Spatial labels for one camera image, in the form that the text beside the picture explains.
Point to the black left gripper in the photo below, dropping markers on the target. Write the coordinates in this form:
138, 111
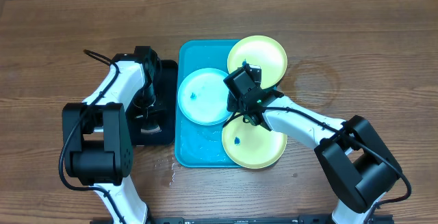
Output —
135, 114

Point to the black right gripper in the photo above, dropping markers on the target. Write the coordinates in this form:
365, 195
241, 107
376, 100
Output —
235, 103

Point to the light blue plate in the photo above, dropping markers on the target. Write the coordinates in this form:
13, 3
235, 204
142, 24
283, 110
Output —
202, 97

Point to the yellow plate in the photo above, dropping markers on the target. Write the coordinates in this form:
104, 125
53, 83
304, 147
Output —
261, 51
252, 147

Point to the green brown sponge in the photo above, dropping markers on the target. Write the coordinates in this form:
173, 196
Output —
150, 128

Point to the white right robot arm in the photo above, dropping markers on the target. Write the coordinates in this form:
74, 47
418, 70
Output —
357, 163

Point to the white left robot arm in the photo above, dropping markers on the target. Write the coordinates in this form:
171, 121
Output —
97, 152

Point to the black plastic tray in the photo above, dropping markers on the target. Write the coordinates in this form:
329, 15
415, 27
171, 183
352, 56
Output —
165, 90

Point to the teal plastic tray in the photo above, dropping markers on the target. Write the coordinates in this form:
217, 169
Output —
197, 145

